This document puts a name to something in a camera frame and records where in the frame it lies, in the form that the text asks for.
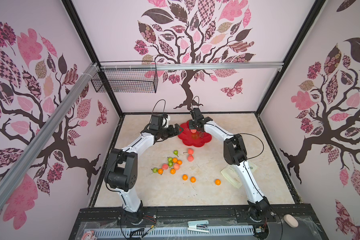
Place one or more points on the pink fake peach cluster left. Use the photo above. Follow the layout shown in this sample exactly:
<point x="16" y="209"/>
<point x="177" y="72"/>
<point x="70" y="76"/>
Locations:
<point x="165" y="166"/>

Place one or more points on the purple fake grape bunch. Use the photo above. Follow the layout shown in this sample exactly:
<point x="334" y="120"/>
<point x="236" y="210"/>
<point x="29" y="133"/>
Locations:
<point x="201" y="134"/>

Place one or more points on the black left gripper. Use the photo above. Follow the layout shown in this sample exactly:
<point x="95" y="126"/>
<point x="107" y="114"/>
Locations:
<point x="172" y="133"/>

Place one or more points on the orange fake fruit cluster top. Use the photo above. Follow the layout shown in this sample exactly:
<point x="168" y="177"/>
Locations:
<point x="176" y="161"/>

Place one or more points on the aluminium rail bar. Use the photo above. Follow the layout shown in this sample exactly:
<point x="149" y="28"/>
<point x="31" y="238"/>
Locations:
<point x="16" y="173"/>
<point x="214" y="66"/>

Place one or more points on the aluminium rail bar back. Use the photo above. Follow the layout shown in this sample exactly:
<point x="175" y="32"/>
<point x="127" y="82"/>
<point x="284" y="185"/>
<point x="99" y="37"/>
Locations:
<point x="214" y="66"/>

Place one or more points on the aluminium rail bar left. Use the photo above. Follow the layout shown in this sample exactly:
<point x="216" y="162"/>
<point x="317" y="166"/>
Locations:
<point x="16" y="173"/>

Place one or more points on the black wire basket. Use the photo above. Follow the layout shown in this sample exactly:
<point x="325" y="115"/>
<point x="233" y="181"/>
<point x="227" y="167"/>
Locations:
<point x="126" y="77"/>

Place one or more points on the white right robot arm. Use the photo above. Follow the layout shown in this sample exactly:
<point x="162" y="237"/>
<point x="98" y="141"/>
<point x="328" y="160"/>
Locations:
<point x="235" y="154"/>

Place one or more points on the pink fake peach cluster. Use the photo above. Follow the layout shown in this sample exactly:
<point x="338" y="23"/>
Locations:
<point x="176" y="166"/>
<point x="165" y="166"/>

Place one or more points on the white slotted cable duct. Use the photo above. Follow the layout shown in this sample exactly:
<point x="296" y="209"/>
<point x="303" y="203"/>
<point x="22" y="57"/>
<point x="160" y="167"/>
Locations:
<point x="176" y="232"/>

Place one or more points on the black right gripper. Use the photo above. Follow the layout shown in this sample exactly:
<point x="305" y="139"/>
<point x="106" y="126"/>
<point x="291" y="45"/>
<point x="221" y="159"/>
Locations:
<point x="190" y="124"/>

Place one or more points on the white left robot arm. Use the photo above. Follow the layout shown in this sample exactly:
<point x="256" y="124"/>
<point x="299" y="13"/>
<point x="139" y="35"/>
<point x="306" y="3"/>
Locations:
<point x="122" y="169"/>

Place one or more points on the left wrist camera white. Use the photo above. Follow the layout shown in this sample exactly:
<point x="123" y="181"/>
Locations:
<point x="166" y="120"/>

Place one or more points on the green fake apple cluster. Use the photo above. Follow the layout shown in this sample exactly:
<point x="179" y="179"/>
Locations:
<point x="170" y="162"/>

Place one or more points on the pink fake peach cluster right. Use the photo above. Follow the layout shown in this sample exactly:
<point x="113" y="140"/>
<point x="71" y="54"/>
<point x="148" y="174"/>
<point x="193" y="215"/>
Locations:
<point x="176" y="166"/>

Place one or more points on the black base platform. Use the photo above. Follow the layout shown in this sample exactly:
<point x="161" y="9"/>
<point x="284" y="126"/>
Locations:
<point x="273" y="227"/>

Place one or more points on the red flower fruit bowl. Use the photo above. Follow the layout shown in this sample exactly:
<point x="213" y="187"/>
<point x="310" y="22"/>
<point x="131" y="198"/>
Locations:
<point x="192" y="140"/>

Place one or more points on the green white food pouch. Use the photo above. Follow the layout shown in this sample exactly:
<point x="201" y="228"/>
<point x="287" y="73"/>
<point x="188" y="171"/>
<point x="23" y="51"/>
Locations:
<point x="232" y="176"/>

